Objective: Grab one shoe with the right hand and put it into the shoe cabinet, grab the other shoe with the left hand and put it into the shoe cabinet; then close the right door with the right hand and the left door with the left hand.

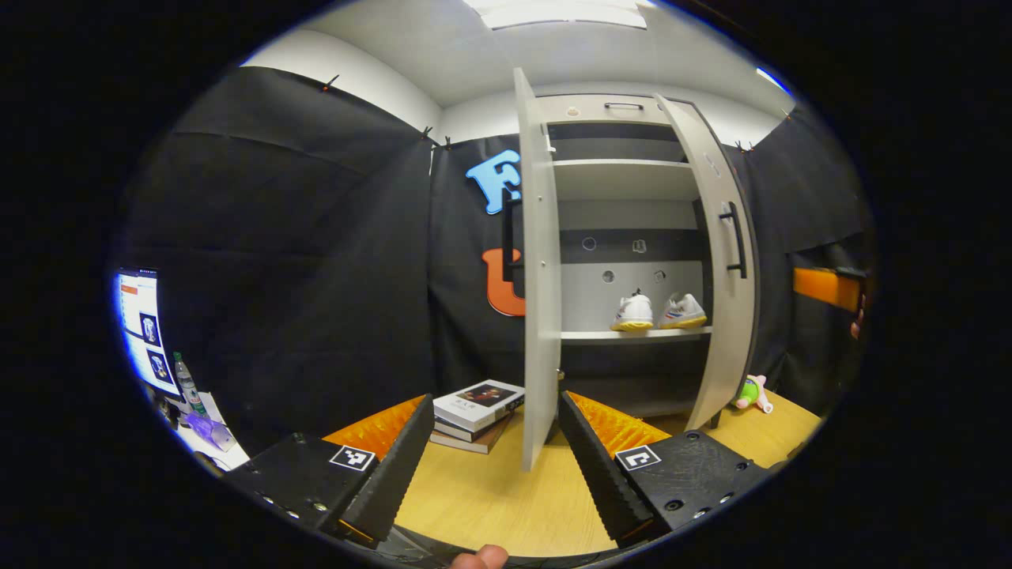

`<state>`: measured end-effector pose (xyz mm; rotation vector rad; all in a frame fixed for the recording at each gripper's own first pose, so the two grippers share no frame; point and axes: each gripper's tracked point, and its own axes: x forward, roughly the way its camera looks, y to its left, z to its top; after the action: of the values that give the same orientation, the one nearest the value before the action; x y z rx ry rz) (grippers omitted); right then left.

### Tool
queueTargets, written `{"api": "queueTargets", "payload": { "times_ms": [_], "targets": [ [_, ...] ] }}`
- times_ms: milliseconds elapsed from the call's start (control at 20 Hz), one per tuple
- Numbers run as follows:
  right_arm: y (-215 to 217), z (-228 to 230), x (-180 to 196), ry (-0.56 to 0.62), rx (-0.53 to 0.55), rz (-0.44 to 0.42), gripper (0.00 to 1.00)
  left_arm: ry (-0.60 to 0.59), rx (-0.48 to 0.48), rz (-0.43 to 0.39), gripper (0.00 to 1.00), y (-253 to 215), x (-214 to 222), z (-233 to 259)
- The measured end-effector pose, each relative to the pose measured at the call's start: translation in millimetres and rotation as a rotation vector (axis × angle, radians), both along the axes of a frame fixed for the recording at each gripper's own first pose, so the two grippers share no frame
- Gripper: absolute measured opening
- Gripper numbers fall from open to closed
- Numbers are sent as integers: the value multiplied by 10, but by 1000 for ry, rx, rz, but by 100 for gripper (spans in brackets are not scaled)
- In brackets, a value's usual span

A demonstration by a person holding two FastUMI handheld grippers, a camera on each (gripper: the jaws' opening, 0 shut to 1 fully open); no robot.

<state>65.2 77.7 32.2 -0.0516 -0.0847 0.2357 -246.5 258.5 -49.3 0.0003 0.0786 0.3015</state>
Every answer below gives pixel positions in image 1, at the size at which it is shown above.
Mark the computer monitor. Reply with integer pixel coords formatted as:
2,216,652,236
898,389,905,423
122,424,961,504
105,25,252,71
113,268,183,397

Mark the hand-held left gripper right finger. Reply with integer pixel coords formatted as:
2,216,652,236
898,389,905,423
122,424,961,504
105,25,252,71
557,390,772,548

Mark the white side table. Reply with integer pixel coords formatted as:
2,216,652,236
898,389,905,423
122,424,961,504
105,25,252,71
158,391,252,473

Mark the white book dark cover picture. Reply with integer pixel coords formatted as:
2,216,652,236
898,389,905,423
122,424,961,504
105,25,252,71
433,379,526,433

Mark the white canvas shoe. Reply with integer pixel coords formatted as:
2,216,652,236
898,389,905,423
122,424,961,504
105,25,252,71
610,291,655,332
659,292,708,330

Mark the black door handle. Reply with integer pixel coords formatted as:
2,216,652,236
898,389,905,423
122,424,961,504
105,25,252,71
717,201,749,280

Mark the green pink plush toy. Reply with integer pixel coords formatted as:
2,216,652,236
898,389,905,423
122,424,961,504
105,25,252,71
731,375,775,414

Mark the black backdrop cloth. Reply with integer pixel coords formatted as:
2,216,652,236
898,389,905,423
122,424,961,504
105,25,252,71
115,67,874,459

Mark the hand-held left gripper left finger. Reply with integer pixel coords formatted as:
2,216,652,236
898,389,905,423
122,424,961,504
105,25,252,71
225,394,436,548

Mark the white shoe cabinet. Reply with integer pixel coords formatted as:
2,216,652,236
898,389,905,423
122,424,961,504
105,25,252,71
546,93,716,420

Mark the clear water bottle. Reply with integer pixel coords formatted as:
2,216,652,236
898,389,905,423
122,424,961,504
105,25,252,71
172,352,208,418

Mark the brown book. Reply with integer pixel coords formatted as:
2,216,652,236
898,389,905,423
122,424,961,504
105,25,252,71
429,431,507,455

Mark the white cabinet door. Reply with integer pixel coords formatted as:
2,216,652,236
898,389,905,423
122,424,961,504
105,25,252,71
514,67,564,473
655,93,760,431

